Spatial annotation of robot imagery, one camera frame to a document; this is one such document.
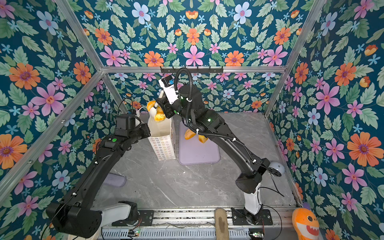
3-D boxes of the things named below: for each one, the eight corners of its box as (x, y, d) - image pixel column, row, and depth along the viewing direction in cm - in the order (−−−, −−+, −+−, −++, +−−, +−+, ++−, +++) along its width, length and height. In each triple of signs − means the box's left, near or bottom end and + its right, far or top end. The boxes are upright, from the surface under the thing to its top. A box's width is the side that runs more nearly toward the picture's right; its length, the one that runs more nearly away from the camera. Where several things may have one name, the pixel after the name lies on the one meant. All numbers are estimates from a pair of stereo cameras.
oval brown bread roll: (183, 137, 106) (182, 134, 103) (188, 132, 109) (188, 128, 106) (189, 141, 104) (188, 138, 101) (194, 135, 107) (194, 132, 104)
